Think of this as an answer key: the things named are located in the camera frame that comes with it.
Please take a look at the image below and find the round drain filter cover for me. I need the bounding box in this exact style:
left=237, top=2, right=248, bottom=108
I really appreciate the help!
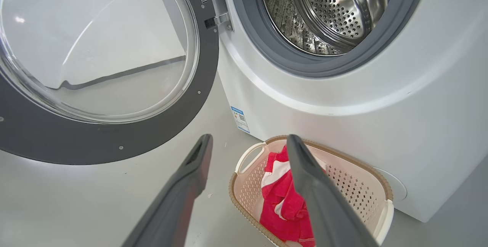
left=372, top=167, right=408, bottom=202

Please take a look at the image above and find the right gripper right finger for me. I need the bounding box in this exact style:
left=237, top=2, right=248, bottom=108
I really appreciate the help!
left=287, top=135, right=379, bottom=247

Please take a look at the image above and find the red and white garment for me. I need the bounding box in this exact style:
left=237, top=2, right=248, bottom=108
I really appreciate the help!
left=259, top=145, right=317, bottom=247

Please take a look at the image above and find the white front-load washing machine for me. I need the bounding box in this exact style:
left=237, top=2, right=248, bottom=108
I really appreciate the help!
left=172, top=0, right=488, bottom=223

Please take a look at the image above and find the cream perforated basket brown rim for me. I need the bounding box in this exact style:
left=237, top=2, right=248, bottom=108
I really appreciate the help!
left=229, top=135, right=394, bottom=247

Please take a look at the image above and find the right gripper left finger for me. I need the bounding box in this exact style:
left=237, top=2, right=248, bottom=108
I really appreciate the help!
left=122, top=134, right=213, bottom=247

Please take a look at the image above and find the metal door hinge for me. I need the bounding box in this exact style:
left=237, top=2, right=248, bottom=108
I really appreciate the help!
left=192, top=0, right=234, bottom=31

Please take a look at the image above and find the blue energy label sticker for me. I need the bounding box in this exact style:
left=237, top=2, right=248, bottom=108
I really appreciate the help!
left=231, top=106, right=250, bottom=134

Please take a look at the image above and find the stainless steel washing machine drum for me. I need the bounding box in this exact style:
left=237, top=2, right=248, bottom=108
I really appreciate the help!
left=259, top=0, right=399, bottom=56

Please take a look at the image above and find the washing machine door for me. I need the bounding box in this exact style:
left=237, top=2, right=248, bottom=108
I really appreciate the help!
left=0, top=0, right=220, bottom=165

